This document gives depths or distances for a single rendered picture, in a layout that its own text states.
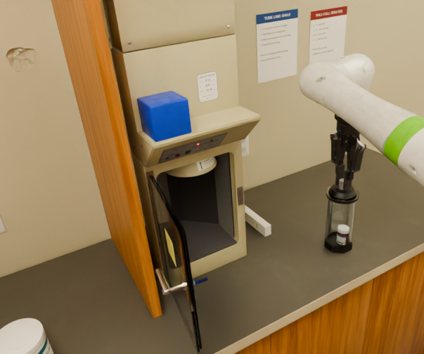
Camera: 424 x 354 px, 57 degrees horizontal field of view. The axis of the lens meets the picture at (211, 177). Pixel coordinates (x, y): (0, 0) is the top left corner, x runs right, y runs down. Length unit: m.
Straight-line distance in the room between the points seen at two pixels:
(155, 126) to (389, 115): 0.53
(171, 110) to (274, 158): 1.03
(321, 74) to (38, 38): 0.87
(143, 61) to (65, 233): 0.85
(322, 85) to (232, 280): 0.70
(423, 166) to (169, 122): 0.56
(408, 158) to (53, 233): 1.25
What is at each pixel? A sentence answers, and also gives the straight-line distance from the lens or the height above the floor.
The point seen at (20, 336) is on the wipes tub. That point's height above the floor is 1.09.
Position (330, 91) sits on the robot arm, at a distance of 1.06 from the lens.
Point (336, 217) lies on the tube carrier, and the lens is 1.40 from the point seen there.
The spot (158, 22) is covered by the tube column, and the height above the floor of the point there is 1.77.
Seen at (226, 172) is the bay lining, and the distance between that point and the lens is 1.28.
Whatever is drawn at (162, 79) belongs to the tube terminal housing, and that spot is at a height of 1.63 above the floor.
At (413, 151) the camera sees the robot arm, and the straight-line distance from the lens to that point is 0.89.
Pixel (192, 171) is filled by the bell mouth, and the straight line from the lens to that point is 1.19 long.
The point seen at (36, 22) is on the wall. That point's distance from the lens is 1.39.
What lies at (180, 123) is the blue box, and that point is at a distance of 0.97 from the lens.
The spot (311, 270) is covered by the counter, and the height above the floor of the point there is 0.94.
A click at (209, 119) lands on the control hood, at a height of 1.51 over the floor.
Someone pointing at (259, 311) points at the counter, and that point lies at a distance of 1.26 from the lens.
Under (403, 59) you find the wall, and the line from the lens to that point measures 2.37.
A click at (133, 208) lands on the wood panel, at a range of 1.03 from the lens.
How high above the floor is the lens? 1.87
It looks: 28 degrees down
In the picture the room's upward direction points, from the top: 5 degrees counter-clockwise
